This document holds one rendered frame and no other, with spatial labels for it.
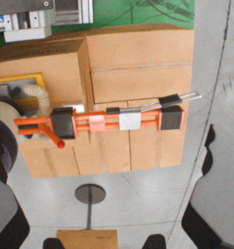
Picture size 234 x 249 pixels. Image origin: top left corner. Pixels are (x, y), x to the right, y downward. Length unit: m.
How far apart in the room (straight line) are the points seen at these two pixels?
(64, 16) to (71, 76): 0.76
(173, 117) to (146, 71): 0.55
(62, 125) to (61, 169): 0.94
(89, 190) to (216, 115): 1.72
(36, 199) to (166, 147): 1.98
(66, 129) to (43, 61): 0.26
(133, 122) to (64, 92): 0.28
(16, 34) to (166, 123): 0.56
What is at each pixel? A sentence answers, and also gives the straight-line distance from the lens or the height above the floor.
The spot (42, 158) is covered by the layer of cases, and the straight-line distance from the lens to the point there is 1.52.
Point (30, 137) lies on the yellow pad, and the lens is 0.83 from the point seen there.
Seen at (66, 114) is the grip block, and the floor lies 1.10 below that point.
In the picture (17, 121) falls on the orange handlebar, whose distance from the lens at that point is 0.70.
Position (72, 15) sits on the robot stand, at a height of 0.23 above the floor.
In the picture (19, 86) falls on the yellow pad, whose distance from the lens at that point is 0.77.
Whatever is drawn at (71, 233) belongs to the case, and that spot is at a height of 0.66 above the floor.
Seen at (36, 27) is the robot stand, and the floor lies 0.99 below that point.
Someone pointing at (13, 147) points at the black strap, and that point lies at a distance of 0.62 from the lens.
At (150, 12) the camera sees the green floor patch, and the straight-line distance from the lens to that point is 1.67.
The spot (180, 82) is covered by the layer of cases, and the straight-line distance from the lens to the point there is 1.23.
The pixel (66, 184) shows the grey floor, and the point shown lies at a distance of 2.52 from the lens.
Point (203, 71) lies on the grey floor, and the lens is 1.91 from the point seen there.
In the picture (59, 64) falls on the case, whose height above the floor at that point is 0.94.
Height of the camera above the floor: 1.63
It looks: 58 degrees down
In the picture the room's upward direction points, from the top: 174 degrees clockwise
